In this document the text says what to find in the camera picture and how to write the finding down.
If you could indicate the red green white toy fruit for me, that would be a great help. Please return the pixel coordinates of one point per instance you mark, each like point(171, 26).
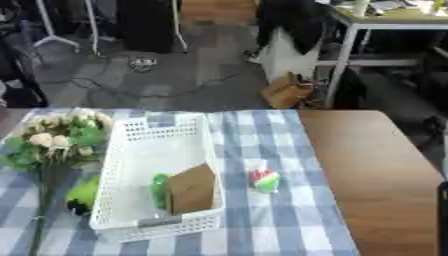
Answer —
point(266, 180)

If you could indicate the brown cardboard piece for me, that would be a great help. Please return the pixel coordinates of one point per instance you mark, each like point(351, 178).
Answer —
point(191, 190)

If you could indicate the brown paper bag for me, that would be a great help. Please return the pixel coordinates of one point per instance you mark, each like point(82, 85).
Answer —
point(286, 91)

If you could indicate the white perforated plastic basket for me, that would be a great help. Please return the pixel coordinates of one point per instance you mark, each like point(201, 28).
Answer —
point(146, 156)

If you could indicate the green plastic toy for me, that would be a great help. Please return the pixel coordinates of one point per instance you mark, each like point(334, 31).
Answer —
point(159, 190)

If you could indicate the white power strip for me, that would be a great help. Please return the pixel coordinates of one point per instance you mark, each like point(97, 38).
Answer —
point(142, 63)

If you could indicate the person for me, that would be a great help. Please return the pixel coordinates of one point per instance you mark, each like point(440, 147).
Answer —
point(290, 43)

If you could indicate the green and black soft toy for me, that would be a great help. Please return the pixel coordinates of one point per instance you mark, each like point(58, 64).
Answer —
point(83, 195)

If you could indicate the white stand legs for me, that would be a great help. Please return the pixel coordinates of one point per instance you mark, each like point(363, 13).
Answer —
point(93, 26)

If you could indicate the artificial flower bouquet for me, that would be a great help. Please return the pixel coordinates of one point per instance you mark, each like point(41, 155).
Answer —
point(58, 140)

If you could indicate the black office chair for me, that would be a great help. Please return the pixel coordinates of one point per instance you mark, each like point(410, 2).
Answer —
point(17, 73)

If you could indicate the white metal frame table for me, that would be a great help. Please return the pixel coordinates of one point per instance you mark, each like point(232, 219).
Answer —
point(373, 23)

